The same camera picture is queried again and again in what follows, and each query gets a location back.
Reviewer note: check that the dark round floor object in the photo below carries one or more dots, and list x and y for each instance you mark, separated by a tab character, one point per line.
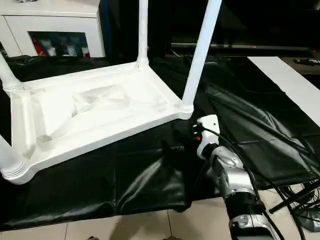
310	220

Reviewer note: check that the black mat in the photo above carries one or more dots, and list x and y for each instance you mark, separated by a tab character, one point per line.
100	187

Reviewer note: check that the silver metal bar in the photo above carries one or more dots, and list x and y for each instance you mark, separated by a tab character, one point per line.
250	47

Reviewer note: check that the white plastic table top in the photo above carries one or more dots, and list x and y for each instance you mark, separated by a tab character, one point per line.
137	87

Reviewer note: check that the white cabinet with windows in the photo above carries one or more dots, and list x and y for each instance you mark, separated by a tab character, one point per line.
50	22

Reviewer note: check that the red fire extinguisher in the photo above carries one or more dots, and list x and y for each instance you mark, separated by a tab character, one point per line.
37	46

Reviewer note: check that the white flat board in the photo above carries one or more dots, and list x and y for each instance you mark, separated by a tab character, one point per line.
287	75

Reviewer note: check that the small silver grey object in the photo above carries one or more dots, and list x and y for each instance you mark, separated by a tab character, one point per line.
23	1

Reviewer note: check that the small black flat object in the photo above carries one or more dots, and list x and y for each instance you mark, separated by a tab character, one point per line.
303	61

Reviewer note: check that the black metal table frame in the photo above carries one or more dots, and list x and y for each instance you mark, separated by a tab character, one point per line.
282	206

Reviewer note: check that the black case with yellow label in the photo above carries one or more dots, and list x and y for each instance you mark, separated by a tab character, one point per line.
160	25

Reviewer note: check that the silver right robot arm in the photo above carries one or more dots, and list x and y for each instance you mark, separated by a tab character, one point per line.
230	175

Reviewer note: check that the white plastic table leg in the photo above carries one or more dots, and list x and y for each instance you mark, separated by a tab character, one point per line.
200	50
7	72
7	160
143	32

